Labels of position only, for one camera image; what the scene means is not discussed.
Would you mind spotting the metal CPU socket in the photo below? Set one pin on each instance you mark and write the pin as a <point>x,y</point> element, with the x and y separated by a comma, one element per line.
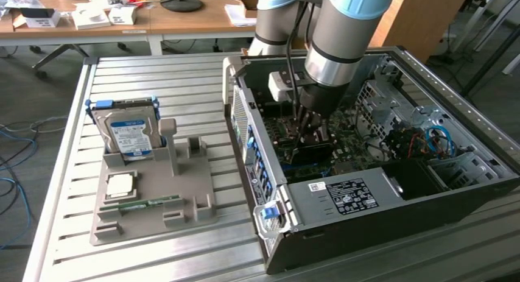
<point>289,125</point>

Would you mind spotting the green graphics card black fan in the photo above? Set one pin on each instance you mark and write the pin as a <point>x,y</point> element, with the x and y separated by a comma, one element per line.
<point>312,155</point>

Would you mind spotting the blue case latch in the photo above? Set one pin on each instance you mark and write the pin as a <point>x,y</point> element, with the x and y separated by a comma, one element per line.
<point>268,213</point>

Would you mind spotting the white box black top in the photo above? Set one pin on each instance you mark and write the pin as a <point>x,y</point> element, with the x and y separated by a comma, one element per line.
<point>40,18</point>

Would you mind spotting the grey power supply unit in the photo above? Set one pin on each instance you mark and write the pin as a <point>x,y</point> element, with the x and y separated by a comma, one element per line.
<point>308,203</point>

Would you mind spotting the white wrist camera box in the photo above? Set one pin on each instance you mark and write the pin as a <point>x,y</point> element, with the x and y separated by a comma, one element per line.
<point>280,86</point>

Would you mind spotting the hard disk blue caddy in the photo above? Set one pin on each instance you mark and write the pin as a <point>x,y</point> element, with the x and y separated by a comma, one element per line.
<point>125,132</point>

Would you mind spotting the grey chipset heatsink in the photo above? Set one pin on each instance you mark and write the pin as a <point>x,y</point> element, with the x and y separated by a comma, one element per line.
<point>345,168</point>

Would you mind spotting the brown cardboard box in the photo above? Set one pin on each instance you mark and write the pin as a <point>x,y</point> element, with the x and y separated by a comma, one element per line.
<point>248,2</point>

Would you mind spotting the grey parts rack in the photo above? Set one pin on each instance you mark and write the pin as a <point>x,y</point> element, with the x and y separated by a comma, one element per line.
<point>158,187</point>

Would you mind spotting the white box round insert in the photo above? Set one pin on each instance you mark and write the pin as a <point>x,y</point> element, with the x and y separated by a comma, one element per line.
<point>90,20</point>

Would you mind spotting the wooden cabinet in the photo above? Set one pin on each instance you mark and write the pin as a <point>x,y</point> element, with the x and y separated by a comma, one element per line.
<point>426,29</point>

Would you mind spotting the silver perforated drive cage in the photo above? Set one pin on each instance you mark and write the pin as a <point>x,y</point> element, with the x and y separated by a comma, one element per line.
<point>377,111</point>

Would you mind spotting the white paper stack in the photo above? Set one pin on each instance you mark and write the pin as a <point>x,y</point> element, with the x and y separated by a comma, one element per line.
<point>238,17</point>

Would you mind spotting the black open PC case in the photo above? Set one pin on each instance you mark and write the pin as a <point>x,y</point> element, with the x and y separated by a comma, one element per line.
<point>365,239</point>

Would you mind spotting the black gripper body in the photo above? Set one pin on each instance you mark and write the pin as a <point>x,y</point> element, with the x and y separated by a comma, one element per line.
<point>322,99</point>

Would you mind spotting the black round lamp base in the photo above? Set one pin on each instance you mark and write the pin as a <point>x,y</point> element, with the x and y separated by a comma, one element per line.
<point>180,3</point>

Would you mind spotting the silver CPU chip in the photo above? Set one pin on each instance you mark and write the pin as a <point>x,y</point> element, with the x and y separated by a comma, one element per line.
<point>120,186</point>

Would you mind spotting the wooden top office desk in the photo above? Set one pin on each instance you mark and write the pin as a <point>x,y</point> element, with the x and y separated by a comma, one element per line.
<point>60,32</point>
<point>210,20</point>

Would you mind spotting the green motherboard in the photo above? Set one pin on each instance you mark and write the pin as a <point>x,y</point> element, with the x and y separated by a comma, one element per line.
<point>353,148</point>

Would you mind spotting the silver disk bay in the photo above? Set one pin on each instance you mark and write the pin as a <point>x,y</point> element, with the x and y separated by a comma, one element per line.
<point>462,172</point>

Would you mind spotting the small white box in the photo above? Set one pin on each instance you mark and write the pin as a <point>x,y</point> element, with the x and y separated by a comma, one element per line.
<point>121,16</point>

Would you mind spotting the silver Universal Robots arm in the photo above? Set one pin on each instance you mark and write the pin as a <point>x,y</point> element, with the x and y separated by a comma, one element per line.
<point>345,35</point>

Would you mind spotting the grey desk leg with casters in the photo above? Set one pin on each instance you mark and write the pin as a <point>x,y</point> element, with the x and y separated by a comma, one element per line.
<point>60,55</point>

